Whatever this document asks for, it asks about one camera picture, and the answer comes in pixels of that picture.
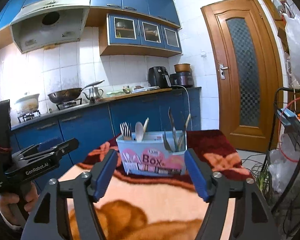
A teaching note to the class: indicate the blue glass-door wall cabinet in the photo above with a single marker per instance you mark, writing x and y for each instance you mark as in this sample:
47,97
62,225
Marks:
140,45

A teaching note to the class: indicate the light blue utensil box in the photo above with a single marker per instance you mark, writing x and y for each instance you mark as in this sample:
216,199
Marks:
150,162

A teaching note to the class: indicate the person's left hand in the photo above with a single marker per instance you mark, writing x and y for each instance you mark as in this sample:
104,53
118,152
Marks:
7,205

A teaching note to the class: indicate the metal fork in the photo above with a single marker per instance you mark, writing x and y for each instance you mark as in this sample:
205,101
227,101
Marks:
167,142

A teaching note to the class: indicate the white clay pot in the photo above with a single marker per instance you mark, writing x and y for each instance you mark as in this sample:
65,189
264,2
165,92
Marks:
27,102

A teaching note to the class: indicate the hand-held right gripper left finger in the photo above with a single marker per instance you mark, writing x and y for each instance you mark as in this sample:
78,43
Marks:
105,175

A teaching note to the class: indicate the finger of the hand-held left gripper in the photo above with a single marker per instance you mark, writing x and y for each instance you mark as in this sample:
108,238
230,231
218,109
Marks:
67,145
50,142

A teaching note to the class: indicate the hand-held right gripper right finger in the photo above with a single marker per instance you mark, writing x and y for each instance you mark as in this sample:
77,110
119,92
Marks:
196,175

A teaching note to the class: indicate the gas stove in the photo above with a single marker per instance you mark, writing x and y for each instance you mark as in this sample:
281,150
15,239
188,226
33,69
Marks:
67,104

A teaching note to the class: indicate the white plastic bag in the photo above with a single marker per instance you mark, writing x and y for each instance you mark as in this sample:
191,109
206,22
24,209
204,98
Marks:
297,47

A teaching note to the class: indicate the black air fryer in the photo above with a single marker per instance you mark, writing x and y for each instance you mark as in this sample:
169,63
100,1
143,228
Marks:
157,77

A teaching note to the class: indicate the pale green cloth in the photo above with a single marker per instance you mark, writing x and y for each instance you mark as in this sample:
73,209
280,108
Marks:
113,92

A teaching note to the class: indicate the pale wooden spoon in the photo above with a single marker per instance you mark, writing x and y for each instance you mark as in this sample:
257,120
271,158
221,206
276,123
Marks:
139,130

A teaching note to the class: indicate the green onions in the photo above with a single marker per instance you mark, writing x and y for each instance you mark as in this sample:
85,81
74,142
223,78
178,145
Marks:
262,177

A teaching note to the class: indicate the blue lower kitchen cabinets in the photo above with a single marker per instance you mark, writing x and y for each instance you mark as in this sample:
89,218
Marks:
90,122

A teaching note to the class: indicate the red and orange printed blanket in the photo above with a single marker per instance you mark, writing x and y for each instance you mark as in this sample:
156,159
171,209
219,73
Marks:
130,192

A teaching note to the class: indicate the brown cooker inner pot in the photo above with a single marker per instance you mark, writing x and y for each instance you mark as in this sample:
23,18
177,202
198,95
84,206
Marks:
182,68

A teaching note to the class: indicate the small jar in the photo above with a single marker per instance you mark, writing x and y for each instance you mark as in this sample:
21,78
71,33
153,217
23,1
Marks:
126,89

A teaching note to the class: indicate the beige wooden chopstick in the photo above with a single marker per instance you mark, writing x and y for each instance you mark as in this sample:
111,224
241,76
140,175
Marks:
146,123

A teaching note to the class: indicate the clear plastic bag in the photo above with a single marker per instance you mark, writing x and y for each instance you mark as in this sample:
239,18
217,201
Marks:
282,162

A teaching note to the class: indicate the grey range hood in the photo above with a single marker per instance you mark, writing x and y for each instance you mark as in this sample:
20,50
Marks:
47,32

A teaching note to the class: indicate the wooden cutting board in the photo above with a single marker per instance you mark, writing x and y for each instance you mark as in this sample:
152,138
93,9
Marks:
135,94

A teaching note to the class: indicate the wooden door with glass pane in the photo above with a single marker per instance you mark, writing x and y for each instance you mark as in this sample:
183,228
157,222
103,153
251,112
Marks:
242,135

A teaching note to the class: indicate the person's left forearm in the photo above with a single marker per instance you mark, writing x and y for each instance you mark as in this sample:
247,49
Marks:
0,230

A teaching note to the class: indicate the dark rice cooker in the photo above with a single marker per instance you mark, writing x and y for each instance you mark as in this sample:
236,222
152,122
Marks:
182,80

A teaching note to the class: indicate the white wall switch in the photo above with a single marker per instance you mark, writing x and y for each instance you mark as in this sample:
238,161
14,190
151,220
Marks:
203,54

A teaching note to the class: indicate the blue flat packet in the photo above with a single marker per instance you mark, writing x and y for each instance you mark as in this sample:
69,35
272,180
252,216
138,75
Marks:
287,116

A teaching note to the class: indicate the steel kettle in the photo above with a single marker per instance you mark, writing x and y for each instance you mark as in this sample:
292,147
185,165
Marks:
95,93

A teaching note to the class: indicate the flat tray with food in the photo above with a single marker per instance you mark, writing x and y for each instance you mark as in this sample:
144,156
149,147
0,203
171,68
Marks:
146,88

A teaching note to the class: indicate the dark metal table knife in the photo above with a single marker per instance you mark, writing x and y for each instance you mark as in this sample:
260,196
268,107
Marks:
173,125

